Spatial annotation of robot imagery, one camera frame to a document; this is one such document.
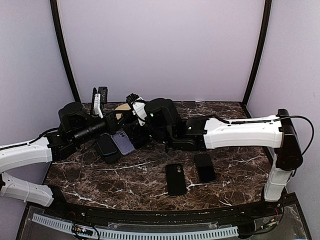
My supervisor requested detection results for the black phone case bottom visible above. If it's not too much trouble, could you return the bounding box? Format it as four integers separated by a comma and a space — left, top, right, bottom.
104, 153, 121, 165

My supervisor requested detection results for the beige round plate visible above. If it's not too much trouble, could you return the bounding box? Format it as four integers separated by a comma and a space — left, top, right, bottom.
115, 103, 132, 120

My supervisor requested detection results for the black frame post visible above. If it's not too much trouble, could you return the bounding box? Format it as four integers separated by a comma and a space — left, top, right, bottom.
49, 0, 82, 103
241, 0, 273, 107

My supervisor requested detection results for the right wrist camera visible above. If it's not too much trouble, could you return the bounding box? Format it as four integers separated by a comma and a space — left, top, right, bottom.
126, 93, 147, 126

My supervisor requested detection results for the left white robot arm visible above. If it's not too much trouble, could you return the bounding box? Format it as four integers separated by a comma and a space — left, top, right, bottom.
0, 102, 131, 218

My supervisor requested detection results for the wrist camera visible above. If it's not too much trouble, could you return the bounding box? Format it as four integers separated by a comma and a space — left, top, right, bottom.
90, 86, 108, 118
126, 93, 147, 126

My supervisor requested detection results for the black phone case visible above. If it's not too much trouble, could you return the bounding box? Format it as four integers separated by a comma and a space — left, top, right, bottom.
104, 153, 121, 165
165, 163, 187, 196

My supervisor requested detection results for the dark phone with teal edge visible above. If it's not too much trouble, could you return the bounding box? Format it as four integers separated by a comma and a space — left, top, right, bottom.
94, 134, 118, 158

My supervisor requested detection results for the white slotted cable duct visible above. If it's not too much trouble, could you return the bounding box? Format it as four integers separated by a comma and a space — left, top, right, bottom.
31, 213, 239, 240

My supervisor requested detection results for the lavender phone case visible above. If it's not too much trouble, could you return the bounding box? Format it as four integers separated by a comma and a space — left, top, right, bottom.
111, 130, 135, 156

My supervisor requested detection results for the left black frame post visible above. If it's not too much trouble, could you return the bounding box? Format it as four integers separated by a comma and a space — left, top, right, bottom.
49, 0, 82, 103

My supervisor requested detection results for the right black frame post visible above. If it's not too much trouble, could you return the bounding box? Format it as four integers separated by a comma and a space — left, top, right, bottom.
241, 0, 273, 107

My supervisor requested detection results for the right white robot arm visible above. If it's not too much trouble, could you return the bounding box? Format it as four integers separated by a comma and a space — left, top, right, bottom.
126, 93, 304, 217

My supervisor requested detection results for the black front rail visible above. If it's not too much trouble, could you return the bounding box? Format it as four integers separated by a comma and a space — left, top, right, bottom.
62, 199, 263, 226

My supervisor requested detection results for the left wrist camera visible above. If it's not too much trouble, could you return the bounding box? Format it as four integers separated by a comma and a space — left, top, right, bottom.
90, 86, 108, 118

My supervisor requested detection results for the black phone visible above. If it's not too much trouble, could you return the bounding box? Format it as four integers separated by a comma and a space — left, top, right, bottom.
194, 153, 217, 184

